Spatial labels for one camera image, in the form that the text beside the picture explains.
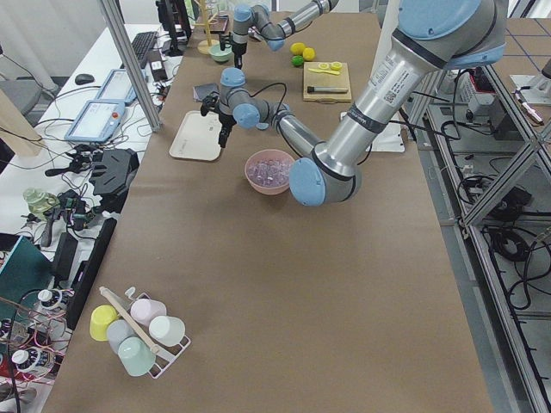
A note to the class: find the grey cup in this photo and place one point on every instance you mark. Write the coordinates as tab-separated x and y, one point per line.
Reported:
117	333

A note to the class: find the yellow lemon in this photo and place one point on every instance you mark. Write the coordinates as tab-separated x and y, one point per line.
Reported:
309	54
297	48

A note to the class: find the grey folded cloth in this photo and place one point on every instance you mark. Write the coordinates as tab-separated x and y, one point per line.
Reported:
204	90

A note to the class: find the mint green cup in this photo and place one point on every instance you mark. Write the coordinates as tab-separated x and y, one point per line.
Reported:
135	356

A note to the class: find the wooden cutting board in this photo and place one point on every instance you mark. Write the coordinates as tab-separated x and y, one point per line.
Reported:
315	79

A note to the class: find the yellow plastic knife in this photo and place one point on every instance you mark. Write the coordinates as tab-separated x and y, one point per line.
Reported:
322	71

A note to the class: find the white cup rack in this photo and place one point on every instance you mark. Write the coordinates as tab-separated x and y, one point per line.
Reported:
165	356

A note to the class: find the cream rabbit tray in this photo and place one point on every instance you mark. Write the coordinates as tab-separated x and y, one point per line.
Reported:
197	138

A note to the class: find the mint green bowl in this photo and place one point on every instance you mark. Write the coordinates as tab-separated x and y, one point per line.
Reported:
220	55

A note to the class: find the yellow cup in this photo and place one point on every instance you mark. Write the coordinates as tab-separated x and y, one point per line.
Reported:
100	319

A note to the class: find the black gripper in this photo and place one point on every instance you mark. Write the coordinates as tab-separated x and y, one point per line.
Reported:
239	48
225	120

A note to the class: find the black keyboard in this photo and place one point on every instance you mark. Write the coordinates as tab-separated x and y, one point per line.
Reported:
142	44

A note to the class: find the pink bowl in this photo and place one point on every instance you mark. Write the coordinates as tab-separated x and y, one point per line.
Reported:
268	154

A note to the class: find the pink cup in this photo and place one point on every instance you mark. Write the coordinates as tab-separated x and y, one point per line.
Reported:
143	311

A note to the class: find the white cup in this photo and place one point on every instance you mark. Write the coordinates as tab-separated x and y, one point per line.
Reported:
167	330

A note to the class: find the pile of clear ice cubes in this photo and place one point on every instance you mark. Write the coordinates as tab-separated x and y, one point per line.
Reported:
269	173

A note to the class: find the lemon half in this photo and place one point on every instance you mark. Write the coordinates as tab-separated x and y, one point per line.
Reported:
336	66

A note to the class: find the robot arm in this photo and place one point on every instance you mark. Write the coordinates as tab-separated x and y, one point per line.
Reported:
430	36
274	34

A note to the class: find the wooden cup tree stand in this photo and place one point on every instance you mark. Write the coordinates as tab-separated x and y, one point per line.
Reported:
207	18

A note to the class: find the black computer mouse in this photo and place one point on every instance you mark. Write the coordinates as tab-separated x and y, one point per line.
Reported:
84	78

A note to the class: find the teach pendant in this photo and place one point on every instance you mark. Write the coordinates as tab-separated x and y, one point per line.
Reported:
97	121
117	86

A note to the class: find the steel muddler black tip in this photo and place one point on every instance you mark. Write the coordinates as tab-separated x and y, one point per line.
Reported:
326	90

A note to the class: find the aluminium frame post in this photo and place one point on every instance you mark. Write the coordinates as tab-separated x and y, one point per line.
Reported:
116	27

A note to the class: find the green lime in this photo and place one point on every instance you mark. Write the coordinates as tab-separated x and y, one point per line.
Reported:
297	61

